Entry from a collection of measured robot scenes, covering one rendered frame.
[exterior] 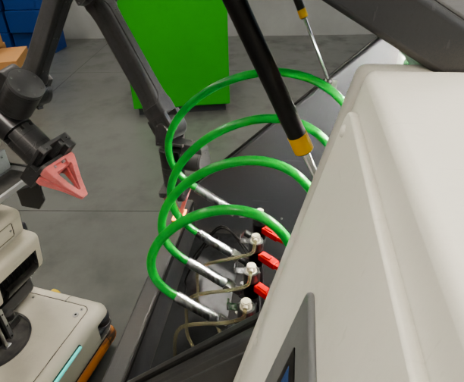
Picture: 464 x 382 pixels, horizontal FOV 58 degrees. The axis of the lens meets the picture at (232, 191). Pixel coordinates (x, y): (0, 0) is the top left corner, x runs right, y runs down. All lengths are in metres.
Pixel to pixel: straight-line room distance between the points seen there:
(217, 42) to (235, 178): 3.00
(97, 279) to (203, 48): 2.45
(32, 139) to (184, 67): 3.44
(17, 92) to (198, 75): 3.51
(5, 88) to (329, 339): 0.62
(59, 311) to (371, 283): 1.82
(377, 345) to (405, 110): 0.14
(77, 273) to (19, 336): 0.68
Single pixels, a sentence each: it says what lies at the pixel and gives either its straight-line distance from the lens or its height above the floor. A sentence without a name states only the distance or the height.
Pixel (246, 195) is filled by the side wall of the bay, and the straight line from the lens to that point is 1.20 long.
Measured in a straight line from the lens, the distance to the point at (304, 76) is 0.71.
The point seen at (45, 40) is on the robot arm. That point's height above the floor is 1.39.
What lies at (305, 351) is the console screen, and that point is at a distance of 0.25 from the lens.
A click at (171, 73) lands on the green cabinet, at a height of 0.41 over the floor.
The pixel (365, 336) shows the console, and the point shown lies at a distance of 0.19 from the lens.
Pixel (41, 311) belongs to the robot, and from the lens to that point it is 2.00.
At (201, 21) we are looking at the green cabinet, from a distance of 4.06.
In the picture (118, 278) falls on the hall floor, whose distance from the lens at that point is 2.43.
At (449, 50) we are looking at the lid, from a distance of 0.34.
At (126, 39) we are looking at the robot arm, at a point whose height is 1.41.
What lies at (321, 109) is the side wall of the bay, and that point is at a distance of 1.07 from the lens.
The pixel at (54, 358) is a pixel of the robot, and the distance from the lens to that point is 1.81.
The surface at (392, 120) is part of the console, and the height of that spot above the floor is 1.55.
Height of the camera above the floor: 1.64
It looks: 33 degrees down
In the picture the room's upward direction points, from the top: 2 degrees counter-clockwise
